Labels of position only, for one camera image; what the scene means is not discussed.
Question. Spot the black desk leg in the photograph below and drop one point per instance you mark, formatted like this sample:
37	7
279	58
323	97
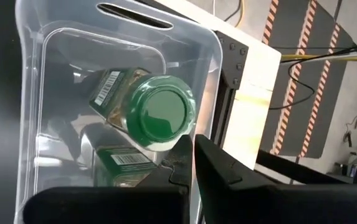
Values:
299	168

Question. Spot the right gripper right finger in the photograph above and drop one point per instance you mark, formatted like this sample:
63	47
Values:
259	205

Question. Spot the clear plastic bin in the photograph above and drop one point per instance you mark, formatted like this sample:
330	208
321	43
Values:
72	46

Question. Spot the green-lid glass spice jar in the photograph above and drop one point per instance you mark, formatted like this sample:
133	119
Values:
162	112
125	165

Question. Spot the hazard-striped floor mat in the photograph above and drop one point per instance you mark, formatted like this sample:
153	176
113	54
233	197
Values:
290	40

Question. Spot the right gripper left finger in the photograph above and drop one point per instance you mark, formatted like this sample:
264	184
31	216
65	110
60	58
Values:
119	205

